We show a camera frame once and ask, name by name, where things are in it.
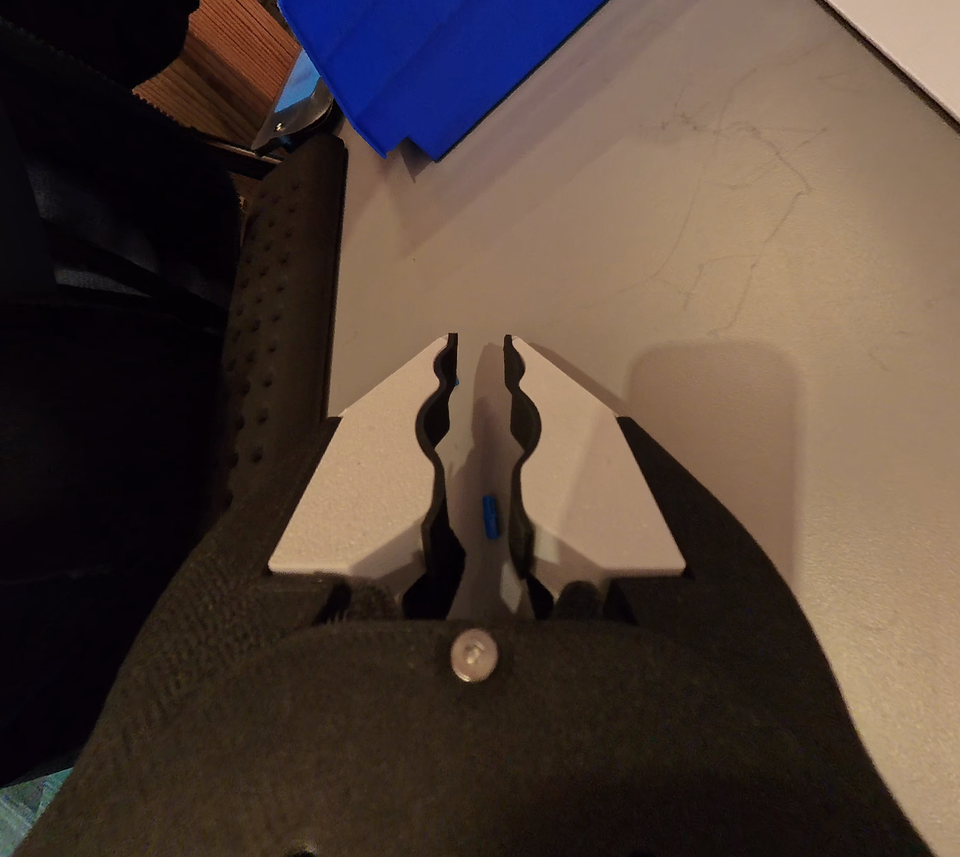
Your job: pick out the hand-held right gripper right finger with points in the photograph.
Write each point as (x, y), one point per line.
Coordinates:
(596, 497)

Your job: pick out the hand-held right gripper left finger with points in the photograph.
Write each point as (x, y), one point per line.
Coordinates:
(360, 497)

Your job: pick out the blue tagged parts bin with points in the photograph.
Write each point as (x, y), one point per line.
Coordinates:
(450, 9)

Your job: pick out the black perforated board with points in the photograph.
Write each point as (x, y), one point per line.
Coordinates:
(289, 294)

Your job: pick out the metal clamp plate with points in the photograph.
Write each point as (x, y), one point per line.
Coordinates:
(300, 111)

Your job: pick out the wooden slatted panel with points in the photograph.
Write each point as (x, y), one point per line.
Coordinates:
(240, 54)

